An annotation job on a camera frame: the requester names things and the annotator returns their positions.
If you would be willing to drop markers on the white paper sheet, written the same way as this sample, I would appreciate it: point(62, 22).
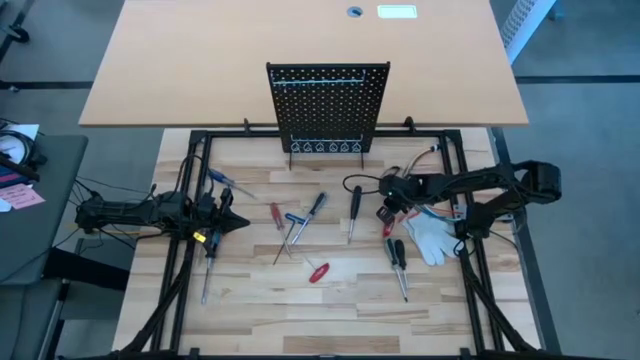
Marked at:
point(22, 131)

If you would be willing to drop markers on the black chair caster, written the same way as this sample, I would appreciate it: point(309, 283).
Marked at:
point(19, 34)

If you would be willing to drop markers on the black frame clamp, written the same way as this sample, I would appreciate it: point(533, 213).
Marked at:
point(409, 124)
point(246, 126)

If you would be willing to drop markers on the light wood desk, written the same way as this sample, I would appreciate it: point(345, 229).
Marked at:
point(175, 60)

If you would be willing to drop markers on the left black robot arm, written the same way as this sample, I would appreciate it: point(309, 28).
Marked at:
point(125, 215)

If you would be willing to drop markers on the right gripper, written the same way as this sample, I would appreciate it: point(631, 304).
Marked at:
point(402, 190)

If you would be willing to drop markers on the pink sticky note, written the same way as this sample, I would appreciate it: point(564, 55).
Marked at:
point(22, 196)

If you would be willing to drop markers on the black aluminium rig frame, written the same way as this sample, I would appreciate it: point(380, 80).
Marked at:
point(230, 134)

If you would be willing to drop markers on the silver metal mounting plate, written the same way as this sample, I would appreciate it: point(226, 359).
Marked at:
point(460, 211)

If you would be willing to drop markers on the white perforated panel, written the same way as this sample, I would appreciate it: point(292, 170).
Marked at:
point(522, 25)

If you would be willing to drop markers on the black table side rail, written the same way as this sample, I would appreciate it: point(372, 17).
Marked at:
point(540, 300)

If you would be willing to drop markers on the white work glove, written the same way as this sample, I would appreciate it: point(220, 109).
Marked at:
point(432, 240)

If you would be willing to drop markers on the large blue-black screwdriver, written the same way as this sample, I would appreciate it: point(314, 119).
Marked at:
point(212, 248)

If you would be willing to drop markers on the grey-black nut driver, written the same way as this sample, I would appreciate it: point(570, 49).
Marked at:
point(318, 201)

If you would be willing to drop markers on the grey side table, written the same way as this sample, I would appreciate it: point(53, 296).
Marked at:
point(45, 225)

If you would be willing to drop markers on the black metal pegboard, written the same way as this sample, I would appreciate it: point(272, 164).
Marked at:
point(325, 110)

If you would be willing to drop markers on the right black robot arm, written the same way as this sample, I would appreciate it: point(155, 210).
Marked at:
point(450, 182)

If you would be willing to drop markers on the white rectangular desk plate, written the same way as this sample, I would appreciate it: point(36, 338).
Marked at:
point(397, 11)

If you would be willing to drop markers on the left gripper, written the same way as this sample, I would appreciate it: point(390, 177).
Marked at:
point(215, 215)

